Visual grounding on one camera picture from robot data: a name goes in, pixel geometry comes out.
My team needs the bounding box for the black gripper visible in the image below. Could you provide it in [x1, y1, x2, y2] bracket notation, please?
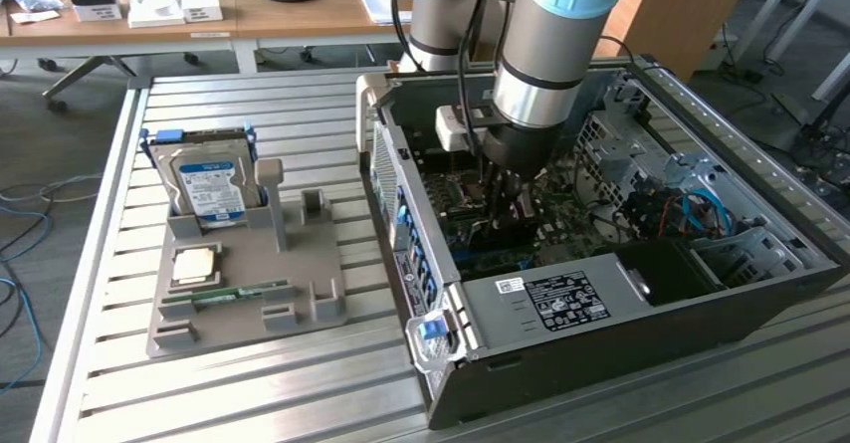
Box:
[480, 123, 566, 181]

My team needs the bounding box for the graphics card with metal bracket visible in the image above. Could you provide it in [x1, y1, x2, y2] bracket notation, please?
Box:
[456, 183, 541, 255]

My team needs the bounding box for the CPU socket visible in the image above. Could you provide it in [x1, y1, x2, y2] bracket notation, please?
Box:
[456, 176, 496, 208]

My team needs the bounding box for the perforated silver disk bay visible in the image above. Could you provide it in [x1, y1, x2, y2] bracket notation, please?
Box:
[574, 109, 674, 201]

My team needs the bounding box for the green motherboard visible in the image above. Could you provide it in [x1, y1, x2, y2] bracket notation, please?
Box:
[419, 139, 619, 278]

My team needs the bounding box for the silver chipset heatsink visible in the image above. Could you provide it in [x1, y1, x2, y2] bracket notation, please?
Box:
[538, 243, 590, 268]

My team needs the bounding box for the black plastic shroud box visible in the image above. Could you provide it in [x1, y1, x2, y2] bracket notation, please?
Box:
[614, 240, 729, 309]

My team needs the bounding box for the white paper stack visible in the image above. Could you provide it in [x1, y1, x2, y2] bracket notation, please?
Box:
[359, 0, 415, 25]

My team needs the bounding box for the grey power supply unit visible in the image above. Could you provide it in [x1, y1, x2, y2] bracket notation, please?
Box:
[458, 253, 650, 352]

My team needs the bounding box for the wooden cabinet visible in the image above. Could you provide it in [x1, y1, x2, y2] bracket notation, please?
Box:
[594, 0, 762, 79]

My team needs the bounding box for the wooden office desk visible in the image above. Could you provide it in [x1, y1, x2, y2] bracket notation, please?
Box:
[231, 0, 415, 74]
[0, 0, 240, 113]

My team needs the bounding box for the open black PC case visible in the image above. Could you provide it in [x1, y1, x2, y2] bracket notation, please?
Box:
[355, 54, 850, 432]

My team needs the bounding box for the hard disk with blue carrier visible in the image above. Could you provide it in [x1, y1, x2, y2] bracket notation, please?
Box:
[139, 123, 259, 229]

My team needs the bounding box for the grey parts rack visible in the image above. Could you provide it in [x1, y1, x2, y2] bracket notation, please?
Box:
[144, 158, 351, 359]

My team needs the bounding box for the green RAM stick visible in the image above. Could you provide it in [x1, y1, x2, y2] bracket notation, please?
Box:
[162, 279, 294, 306]

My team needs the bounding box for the CPU chip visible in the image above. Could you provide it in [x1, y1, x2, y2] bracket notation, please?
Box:
[170, 249, 218, 285]

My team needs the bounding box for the small white box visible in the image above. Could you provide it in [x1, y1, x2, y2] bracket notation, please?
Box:
[179, 0, 222, 24]

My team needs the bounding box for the flat white box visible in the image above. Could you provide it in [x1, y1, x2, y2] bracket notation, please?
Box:
[127, 0, 186, 29]

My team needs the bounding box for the white box with black inset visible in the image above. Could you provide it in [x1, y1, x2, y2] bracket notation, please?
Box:
[65, 0, 126, 22]

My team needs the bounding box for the paper tag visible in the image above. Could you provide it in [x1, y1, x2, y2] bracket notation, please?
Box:
[9, 9, 61, 25]

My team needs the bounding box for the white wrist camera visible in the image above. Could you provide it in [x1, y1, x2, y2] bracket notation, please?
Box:
[434, 106, 494, 153]

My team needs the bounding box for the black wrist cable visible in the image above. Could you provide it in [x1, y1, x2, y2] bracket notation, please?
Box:
[388, 0, 517, 158]

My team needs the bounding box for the black wire bundle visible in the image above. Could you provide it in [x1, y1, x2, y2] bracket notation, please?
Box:
[617, 189, 673, 240]

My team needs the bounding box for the black cable behind case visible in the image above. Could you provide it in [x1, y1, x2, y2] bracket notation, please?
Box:
[595, 34, 633, 64]

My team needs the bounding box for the red wire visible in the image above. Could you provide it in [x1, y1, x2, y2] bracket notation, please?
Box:
[663, 194, 697, 238]

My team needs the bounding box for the blue wire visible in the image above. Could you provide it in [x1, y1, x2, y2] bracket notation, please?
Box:
[683, 191, 737, 239]

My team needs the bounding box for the white table frame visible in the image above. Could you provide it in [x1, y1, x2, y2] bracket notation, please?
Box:
[762, 0, 850, 104]

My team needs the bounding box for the grey floor cable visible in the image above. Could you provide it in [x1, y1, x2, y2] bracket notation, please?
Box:
[0, 173, 102, 204]

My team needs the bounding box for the blue floor cable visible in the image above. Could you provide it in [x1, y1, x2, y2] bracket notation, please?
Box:
[0, 203, 52, 394]

